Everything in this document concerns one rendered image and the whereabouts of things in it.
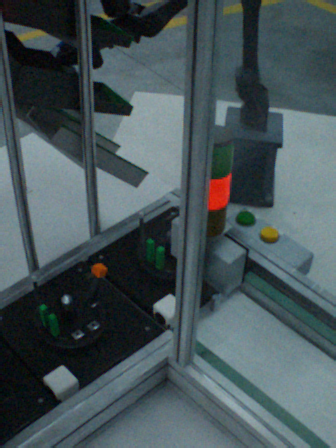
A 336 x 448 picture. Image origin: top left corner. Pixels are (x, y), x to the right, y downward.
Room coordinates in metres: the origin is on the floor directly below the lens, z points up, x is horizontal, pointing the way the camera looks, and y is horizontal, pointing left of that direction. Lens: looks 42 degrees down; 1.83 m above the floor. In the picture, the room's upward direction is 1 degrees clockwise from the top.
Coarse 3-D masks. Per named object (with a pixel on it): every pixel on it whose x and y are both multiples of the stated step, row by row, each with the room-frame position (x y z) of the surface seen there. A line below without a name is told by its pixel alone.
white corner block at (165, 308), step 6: (162, 300) 0.73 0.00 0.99; (168, 300) 0.73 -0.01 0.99; (174, 300) 0.73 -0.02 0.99; (156, 306) 0.72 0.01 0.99; (162, 306) 0.72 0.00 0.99; (168, 306) 0.72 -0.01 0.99; (174, 306) 0.72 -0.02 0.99; (156, 312) 0.71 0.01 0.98; (162, 312) 0.70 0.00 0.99; (168, 312) 0.70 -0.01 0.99; (156, 318) 0.71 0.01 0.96; (162, 318) 0.70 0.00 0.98; (168, 318) 0.69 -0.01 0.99; (162, 324) 0.70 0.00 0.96
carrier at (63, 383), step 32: (64, 288) 0.77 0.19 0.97; (0, 320) 0.68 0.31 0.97; (32, 320) 0.68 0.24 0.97; (64, 320) 0.67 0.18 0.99; (96, 320) 0.68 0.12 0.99; (128, 320) 0.70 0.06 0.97; (32, 352) 0.61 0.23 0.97; (64, 352) 0.61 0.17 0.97; (96, 352) 0.62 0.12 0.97; (128, 352) 0.62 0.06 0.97; (64, 384) 0.53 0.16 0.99
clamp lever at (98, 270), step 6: (96, 264) 0.74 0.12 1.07; (102, 264) 0.75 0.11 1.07; (96, 270) 0.73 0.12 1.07; (102, 270) 0.73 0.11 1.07; (90, 276) 0.72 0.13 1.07; (96, 276) 0.72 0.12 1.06; (102, 276) 0.73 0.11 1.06; (96, 282) 0.72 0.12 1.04; (90, 288) 0.72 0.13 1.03; (96, 288) 0.72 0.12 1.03; (90, 294) 0.72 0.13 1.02; (96, 294) 0.72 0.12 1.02; (90, 300) 0.71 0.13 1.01
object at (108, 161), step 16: (32, 112) 1.06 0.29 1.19; (48, 112) 1.08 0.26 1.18; (48, 128) 1.06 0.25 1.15; (64, 128) 0.97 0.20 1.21; (80, 128) 1.13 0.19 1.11; (64, 144) 0.97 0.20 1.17; (80, 144) 0.99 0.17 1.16; (96, 144) 1.01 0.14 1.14; (112, 144) 1.17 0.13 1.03; (112, 160) 1.03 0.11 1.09; (128, 176) 1.05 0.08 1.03; (144, 176) 1.07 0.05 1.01
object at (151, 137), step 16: (144, 96) 1.72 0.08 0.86; (160, 96) 1.72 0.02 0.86; (176, 96) 1.72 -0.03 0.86; (144, 112) 1.61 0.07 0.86; (160, 112) 1.61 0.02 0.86; (176, 112) 1.62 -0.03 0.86; (128, 128) 1.51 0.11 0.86; (144, 128) 1.52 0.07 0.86; (160, 128) 1.52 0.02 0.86; (176, 128) 1.52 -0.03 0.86; (128, 144) 1.43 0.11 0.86; (144, 144) 1.43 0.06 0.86; (160, 144) 1.43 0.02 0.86; (176, 144) 1.43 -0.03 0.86; (144, 160) 1.35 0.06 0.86; (160, 160) 1.35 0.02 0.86; (176, 160) 1.35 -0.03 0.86; (160, 176) 1.28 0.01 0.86; (176, 176) 1.28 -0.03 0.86
